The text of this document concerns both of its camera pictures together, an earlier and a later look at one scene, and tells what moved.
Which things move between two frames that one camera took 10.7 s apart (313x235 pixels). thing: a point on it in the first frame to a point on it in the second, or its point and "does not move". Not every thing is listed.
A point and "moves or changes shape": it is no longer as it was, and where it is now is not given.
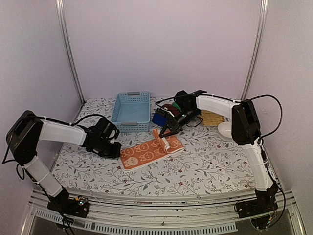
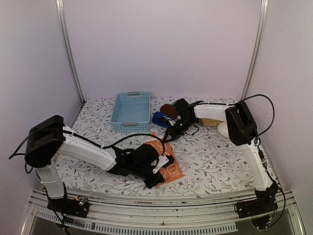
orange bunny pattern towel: (133, 155) moves or changes shape
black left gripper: (116, 153) to (158, 179)
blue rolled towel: (160, 119) does not move
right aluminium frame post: (259, 37) does not move
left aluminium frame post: (61, 13) does not move
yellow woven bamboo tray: (211, 119) does not move
